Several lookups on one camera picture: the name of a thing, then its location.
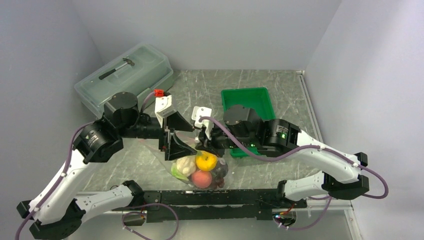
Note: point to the clear zip top bag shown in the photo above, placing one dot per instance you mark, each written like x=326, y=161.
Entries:
x=198, y=169

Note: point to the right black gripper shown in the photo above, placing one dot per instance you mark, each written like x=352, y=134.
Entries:
x=203, y=143

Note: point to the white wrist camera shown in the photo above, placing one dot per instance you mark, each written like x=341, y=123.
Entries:
x=200, y=112
x=164, y=105

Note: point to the black handled hammer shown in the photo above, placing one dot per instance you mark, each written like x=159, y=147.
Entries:
x=126, y=62

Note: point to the white cauliflower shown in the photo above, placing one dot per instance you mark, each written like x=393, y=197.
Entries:
x=183, y=167

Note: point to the dark red grape bunch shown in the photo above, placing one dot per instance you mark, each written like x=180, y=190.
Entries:
x=218, y=174

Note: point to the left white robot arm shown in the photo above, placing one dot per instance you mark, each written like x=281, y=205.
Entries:
x=57, y=212

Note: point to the green plastic tray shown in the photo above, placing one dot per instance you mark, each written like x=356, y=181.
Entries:
x=256, y=98

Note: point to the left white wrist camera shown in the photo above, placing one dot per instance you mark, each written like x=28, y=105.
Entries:
x=164, y=105

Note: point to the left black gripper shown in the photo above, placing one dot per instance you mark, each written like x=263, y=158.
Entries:
x=174, y=148

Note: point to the clear plastic storage box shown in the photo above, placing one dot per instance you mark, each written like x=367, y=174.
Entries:
x=152, y=70

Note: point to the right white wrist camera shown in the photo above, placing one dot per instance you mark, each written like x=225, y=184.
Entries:
x=200, y=112

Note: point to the pink peach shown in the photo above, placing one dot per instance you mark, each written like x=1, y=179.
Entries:
x=201, y=179

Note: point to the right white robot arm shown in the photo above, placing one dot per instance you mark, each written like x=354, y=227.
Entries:
x=339, y=174

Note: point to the orange fruit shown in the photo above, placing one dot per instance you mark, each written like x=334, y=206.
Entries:
x=205, y=161

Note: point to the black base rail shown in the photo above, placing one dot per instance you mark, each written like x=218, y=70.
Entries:
x=166, y=205

